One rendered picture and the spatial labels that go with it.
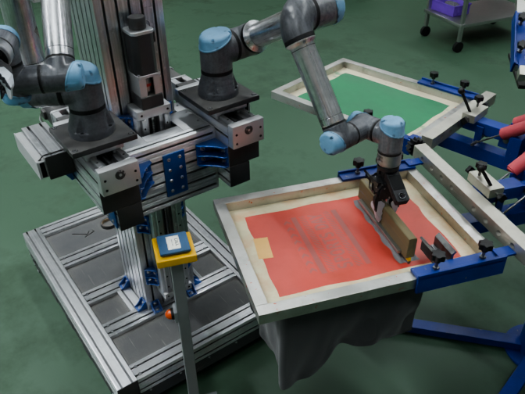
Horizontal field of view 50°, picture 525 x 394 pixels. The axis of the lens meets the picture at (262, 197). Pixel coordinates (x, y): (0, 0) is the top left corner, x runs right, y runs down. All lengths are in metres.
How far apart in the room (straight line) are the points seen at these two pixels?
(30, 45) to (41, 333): 1.66
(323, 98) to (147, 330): 1.42
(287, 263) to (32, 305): 1.79
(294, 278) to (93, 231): 1.75
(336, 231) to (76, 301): 1.41
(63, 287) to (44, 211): 1.07
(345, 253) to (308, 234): 0.15
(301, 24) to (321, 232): 0.68
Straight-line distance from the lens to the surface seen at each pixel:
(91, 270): 3.03
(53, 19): 1.65
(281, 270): 1.78
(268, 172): 4.02
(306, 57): 1.73
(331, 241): 1.90
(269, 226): 1.95
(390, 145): 1.77
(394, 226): 1.85
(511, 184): 2.17
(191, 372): 2.33
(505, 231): 1.92
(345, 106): 2.76
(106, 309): 2.81
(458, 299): 3.19
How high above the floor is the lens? 2.15
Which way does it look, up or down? 35 degrees down
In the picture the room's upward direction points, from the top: 1 degrees counter-clockwise
